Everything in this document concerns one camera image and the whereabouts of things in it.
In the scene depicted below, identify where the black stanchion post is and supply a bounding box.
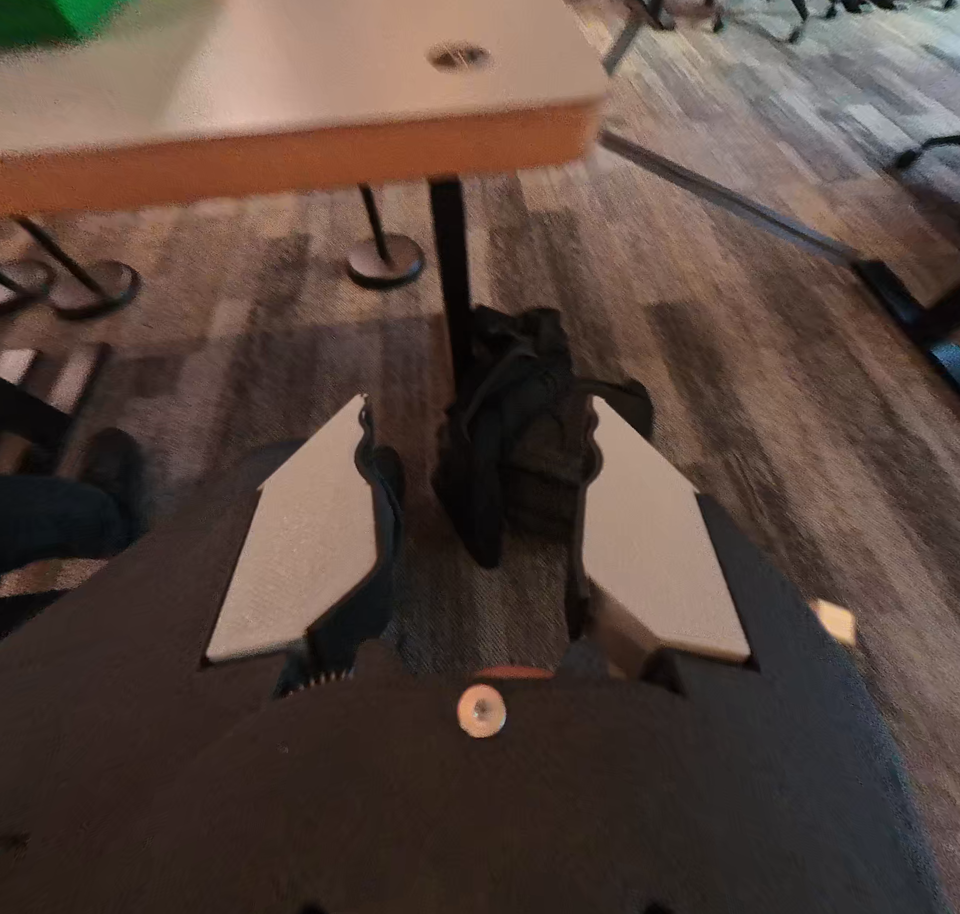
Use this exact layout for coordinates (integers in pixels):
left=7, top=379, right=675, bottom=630
left=15, top=217, right=141, bottom=320
left=346, top=183, right=426, bottom=289

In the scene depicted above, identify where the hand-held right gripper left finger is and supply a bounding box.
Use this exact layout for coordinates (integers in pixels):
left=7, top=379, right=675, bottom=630
left=204, top=393, right=406, bottom=664

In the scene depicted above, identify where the black desk leg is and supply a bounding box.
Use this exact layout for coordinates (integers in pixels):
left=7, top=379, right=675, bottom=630
left=429, top=175, right=481, bottom=405

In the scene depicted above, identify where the small pale block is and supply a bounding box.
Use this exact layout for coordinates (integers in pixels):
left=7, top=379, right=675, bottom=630
left=813, top=599, right=858, bottom=647

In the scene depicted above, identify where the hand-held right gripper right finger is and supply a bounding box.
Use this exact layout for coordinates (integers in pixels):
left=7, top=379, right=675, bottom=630
left=566, top=395, right=751, bottom=664

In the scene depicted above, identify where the black backpack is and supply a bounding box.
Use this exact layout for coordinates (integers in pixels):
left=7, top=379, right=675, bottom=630
left=433, top=305, right=654, bottom=570

